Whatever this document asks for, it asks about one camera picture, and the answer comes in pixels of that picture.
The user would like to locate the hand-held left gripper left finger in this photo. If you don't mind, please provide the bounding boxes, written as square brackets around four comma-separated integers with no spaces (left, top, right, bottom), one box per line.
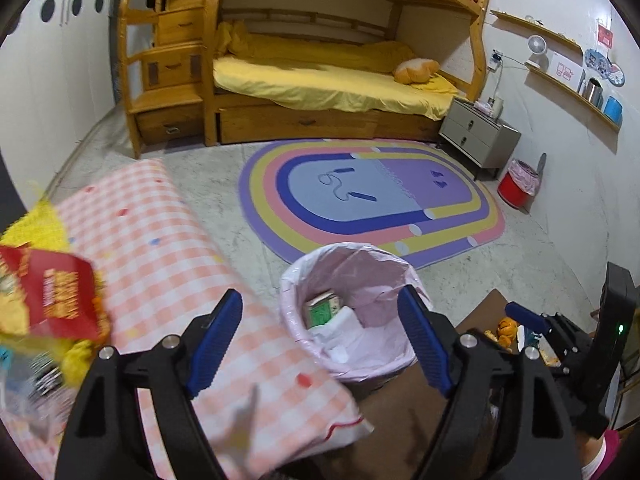
[54,288,244,480]

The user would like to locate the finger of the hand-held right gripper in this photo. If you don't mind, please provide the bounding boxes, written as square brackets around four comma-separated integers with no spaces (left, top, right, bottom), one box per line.
[505,301,593,361]

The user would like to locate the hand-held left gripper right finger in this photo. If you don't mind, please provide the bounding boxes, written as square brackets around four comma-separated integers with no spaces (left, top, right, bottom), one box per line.
[396,285,584,480]

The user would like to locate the white plastic bag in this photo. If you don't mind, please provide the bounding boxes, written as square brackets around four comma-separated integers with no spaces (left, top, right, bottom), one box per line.
[312,307,382,367]

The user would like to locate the trash can with pink bag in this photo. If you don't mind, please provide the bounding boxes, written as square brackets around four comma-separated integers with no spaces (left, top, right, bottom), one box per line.
[279,242,433,397]

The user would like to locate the green cardboard box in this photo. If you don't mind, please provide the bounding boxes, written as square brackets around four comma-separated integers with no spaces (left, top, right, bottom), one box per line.
[306,294,347,332]

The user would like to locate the red snack packet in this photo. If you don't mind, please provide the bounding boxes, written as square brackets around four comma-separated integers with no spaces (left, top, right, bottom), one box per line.
[0,242,114,342]

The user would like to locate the clear plastic wrapper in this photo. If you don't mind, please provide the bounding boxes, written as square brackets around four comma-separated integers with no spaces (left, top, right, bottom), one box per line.
[0,345,78,443]

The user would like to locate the red and yellow snack bag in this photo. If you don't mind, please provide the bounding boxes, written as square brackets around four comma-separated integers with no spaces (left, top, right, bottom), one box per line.
[0,195,101,386]

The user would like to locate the person's right forearm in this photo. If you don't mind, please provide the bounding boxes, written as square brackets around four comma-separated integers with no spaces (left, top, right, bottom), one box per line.
[575,427,632,480]

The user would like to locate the small orange toy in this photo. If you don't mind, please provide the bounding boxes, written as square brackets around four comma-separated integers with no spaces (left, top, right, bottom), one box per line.
[495,317,519,352]

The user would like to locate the pink checkered tablecloth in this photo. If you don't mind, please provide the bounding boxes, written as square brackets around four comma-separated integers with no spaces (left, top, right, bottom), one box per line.
[0,159,374,480]

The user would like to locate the red bin with pink bag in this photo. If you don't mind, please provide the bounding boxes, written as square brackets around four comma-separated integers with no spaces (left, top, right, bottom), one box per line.
[497,159,542,213]

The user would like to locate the rainbow oval rug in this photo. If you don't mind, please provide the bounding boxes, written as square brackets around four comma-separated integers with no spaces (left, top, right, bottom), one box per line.
[237,138,507,269]

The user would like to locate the grey nightstand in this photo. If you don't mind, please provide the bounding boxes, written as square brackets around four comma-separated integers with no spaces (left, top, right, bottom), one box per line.
[439,97,522,182]

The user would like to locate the blue container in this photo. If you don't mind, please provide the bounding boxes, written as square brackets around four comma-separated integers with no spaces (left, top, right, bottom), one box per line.
[602,96,625,126]

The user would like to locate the metal cup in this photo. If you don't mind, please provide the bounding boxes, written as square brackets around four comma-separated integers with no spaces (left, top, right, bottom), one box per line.
[582,77,604,109]

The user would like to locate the wooden bunk bed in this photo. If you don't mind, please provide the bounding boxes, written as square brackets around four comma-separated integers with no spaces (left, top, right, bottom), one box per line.
[202,0,493,147]

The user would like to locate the white box with red print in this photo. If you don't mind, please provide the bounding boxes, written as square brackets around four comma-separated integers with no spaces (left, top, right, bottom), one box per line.
[547,52,584,82]

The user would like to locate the blue round hand fan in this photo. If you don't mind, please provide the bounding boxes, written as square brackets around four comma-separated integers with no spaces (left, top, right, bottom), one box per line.
[584,49,626,86]

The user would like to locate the orange plush toy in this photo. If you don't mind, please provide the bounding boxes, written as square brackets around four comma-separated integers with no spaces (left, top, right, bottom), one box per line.
[392,57,441,85]

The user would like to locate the small white fan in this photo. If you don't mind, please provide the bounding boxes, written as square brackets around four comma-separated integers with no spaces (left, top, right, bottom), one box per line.
[525,35,549,70]

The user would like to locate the wooden staircase with drawers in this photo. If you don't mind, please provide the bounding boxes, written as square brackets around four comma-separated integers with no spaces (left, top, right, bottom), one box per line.
[118,0,221,158]

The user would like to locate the yellow bed sheet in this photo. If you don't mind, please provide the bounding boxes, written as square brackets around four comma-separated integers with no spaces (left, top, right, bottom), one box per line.
[212,22,461,122]

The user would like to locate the white wardrobe with dark circles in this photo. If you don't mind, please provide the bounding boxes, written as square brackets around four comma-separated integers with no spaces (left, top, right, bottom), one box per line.
[0,0,125,171]

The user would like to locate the long wooden wall shelf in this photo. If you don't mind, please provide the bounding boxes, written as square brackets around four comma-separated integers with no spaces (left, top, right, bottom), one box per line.
[490,9,583,53]
[525,62,623,133]

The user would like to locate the red wall paper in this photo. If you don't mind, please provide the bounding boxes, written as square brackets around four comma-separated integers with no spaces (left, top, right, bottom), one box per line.
[596,17,615,50]

